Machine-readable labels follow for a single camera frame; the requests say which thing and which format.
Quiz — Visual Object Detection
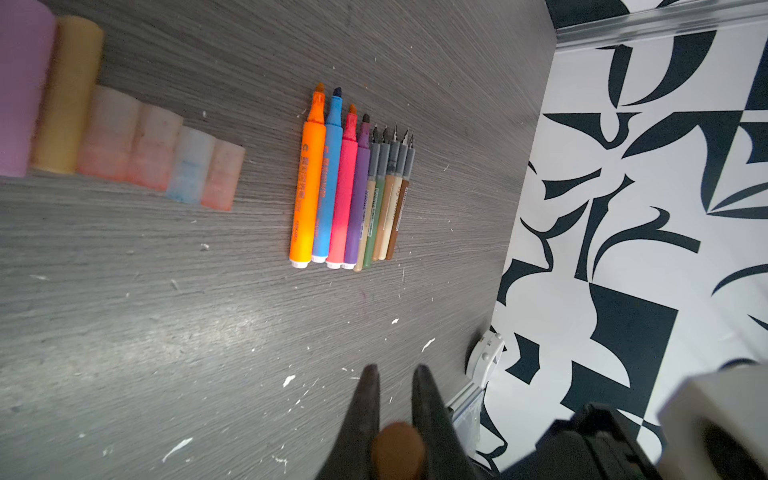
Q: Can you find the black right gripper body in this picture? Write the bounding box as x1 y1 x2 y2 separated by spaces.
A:
500 403 661 479

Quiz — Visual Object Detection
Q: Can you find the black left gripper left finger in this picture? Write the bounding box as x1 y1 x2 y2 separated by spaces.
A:
316 364 380 480

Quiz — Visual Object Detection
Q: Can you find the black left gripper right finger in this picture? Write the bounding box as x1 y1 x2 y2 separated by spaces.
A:
411 364 478 479

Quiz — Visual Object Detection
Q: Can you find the dark brown marker cap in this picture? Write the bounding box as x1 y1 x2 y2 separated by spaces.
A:
371 422 426 480

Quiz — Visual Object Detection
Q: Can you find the purple highlighter pen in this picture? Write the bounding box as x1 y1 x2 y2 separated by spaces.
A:
341 114 371 269

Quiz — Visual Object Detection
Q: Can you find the pink red highlighter pen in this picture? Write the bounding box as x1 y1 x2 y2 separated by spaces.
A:
326 104 358 269

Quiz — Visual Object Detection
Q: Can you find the green cap cream marker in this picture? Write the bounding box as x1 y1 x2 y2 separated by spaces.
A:
380 130 409 260

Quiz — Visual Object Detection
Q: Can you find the clear orange pen cap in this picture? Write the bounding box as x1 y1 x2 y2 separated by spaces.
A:
200 139 246 211

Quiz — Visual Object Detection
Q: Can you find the orange highlighter pen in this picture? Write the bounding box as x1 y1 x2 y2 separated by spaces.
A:
289 83 326 269

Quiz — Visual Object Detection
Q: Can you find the clear blue pen cap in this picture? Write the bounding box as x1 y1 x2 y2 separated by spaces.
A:
165 126 216 205

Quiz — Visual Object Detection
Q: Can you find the blue highlighter pen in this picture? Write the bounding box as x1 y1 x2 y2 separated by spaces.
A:
312 87 343 263

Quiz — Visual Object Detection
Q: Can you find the clear pink pen cap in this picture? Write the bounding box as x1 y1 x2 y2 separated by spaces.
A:
127 103 183 191

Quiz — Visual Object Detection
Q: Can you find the gold pen cap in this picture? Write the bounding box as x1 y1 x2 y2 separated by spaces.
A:
31 15 104 174

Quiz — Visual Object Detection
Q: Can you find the gold cap brown marker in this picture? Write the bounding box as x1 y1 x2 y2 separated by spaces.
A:
385 139 415 260

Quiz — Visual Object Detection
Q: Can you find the light pink cap brown marker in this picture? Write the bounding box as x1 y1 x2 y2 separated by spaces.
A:
373 127 400 261

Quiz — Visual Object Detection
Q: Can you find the pink cap green marker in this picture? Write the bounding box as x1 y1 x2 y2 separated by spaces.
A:
363 128 392 268

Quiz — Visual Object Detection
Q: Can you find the gold cap beige marker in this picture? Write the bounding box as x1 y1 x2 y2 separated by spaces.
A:
353 126 380 272

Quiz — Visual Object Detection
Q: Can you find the aluminium corner post back right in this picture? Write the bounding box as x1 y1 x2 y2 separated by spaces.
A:
556 1 767 52

